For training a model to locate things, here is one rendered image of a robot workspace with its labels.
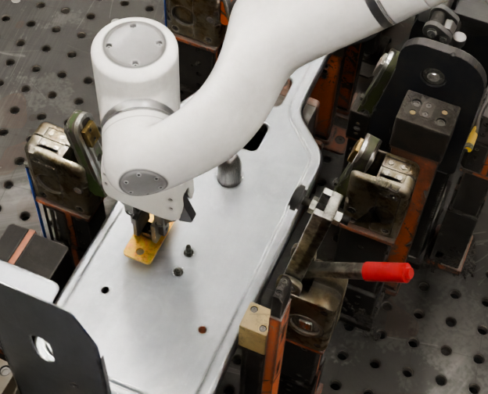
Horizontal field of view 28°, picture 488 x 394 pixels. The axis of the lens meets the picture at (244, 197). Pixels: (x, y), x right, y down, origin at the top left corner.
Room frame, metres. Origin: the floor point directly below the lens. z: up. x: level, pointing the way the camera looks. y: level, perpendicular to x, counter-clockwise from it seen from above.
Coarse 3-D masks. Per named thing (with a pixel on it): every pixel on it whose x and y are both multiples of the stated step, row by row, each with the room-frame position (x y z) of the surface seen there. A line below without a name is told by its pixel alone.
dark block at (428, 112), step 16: (416, 96) 0.79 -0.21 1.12; (400, 112) 0.76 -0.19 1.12; (416, 112) 0.76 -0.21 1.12; (432, 112) 0.76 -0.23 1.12; (448, 112) 0.77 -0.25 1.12; (400, 128) 0.75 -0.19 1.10; (416, 128) 0.74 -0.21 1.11; (432, 128) 0.74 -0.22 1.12; (448, 128) 0.74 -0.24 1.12; (400, 144) 0.75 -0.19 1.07; (416, 144) 0.74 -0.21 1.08; (432, 144) 0.73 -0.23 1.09; (448, 144) 0.75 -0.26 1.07; (416, 160) 0.74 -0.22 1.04; (432, 160) 0.73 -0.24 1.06; (432, 176) 0.73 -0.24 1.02; (416, 192) 0.74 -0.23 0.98; (416, 208) 0.74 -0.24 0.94; (416, 224) 0.73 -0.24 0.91; (400, 240) 0.74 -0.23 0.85; (400, 256) 0.74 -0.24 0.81
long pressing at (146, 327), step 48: (192, 96) 0.87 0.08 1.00; (288, 96) 0.87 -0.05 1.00; (288, 144) 0.79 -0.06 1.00; (240, 192) 0.71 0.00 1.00; (288, 192) 0.71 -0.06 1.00; (96, 240) 0.63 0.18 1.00; (192, 240) 0.63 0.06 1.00; (240, 240) 0.64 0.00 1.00; (288, 240) 0.65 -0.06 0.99; (96, 288) 0.56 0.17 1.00; (144, 288) 0.56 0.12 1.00; (192, 288) 0.56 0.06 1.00; (240, 288) 0.57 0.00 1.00; (96, 336) 0.49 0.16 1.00; (144, 336) 0.50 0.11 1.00; (192, 336) 0.50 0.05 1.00; (144, 384) 0.44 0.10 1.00; (192, 384) 0.44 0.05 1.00
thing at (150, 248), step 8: (152, 216) 0.66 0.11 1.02; (144, 232) 0.63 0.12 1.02; (136, 240) 0.62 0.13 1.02; (144, 240) 0.62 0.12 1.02; (160, 240) 0.62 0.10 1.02; (128, 248) 0.61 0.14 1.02; (136, 248) 0.61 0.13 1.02; (144, 248) 0.61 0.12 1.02; (152, 248) 0.61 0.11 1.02; (128, 256) 0.60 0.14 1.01; (136, 256) 0.60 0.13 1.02; (144, 256) 0.60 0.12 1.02; (152, 256) 0.60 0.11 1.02
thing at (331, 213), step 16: (304, 192) 0.57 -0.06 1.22; (336, 192) 0.57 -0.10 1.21; (320, 208) 0.56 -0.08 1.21; (336, 208) 0.55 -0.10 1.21; (320, 224) 0.54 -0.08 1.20; (336, 224) 0.54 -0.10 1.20; (304, 240) 0.55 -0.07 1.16; (320, 240) 0.54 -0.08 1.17; (304, 256) 0.54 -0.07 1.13; (288, 272) 0.55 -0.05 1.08; (304, 272) 0.54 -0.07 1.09
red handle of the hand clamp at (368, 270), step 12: (312, 264) 0.56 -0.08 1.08; (324, 264) 0.56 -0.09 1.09; (336, 264) 0.55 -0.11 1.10; (348, 264) 0.55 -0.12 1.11; (360, 264) 0.54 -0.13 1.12; (372, 264) 0.54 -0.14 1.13; (384, 264) 0.53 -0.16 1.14; (396, 264) 0.53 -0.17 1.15; (408, 264) 0.53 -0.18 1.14; (312, 276) 0.55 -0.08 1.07; (324, 276) 0.55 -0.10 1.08; (336, 276) 0.54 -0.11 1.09; (348, 276) 0.54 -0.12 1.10; (360, 276) 0.53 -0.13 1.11; (372, 276) 0.52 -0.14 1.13; (384, 276) 0.52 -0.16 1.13; (396, 276) 0.52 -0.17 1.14; (408, 276) 0.52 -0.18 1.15
